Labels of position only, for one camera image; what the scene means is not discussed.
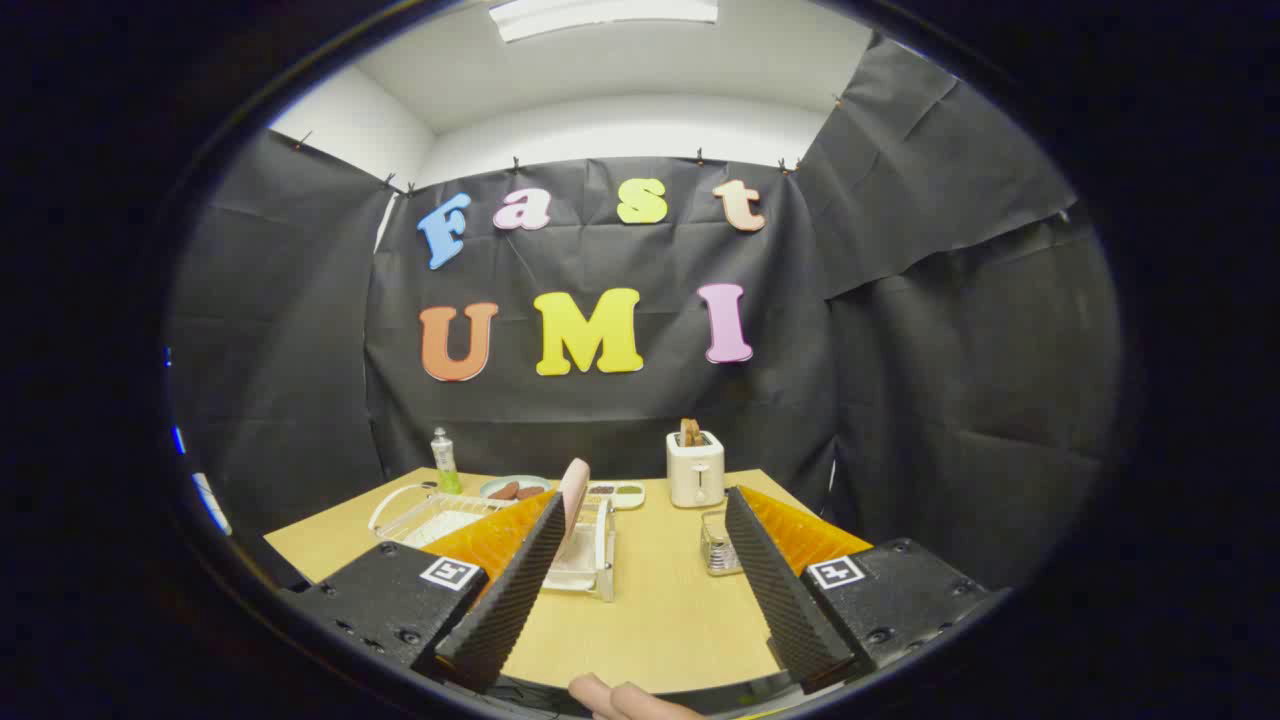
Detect black backdrop cloth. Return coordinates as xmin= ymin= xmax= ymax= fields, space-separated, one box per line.
xmin=165 ymin=35 xmax=1126 ymax=591

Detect green dish soap bottle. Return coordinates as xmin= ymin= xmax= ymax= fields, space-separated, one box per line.
xmin=431 ymin=427 xmax=463 ymax=496

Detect cream toaster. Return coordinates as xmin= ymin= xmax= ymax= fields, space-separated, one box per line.
xmin=666 ymin=430 xmax=726 ymax=509

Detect white drip tray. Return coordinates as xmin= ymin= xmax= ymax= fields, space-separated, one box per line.
xmin=400 ymin=510 xmax=601 ymax=591

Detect pale green plate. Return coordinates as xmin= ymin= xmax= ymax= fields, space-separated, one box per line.
xmin=480 ymin=475 xmax=553 ymax=502

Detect metal wire basket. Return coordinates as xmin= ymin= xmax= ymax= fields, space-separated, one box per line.
xmin=700 ymin=510 xmax=747 ymax=578

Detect white divided condiment tray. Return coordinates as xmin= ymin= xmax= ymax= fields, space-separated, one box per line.
xmin=585 ymin=481 xmax=647 ymax=511

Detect ceiling light panel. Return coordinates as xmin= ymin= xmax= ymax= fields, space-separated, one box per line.
xmin=488 ymin=0 xmax=719 ymax=43

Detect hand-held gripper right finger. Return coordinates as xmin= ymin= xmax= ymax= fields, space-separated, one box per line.
xmin=724 ymin=485 xmax=1009 ymax=696

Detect pink plate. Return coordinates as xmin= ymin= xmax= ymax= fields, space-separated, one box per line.
xmin=553 ymin=458 xmax=592 ymax=561

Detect white wire dish rack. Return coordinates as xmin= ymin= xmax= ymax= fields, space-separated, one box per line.
xmin=368 ymin=483 xmax=617 ymax=602

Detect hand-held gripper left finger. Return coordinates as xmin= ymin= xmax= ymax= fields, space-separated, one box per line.
xmin=283 ymin=490 xmax=569 ymax=693

